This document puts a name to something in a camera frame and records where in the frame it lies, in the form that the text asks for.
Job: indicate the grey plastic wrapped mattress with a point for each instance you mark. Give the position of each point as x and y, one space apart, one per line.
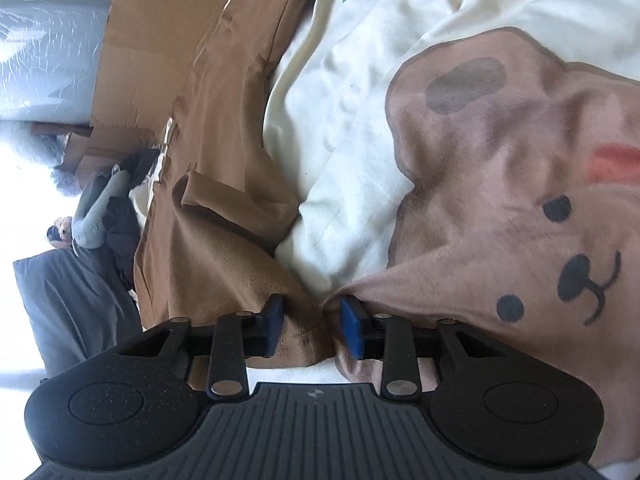
45 35

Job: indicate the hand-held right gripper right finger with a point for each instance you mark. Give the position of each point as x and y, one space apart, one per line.
350 327

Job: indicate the dark grey pillow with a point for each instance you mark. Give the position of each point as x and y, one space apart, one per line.
70 310

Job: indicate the crumpled black garment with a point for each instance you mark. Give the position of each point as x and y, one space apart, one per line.
122 225

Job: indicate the plush toy with sunglasses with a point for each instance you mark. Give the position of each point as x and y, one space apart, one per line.
60 230

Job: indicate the cream bear print blanket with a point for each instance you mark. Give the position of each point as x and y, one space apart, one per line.
450 160

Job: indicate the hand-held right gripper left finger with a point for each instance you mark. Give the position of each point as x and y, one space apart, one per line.
274 325

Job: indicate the folded brown cardboard sheet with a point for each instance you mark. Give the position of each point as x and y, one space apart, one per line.
145 60

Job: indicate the grey neck pillow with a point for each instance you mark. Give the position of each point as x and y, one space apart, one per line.
92 210

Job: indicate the brown t-shirt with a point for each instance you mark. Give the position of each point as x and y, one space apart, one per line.
225 135

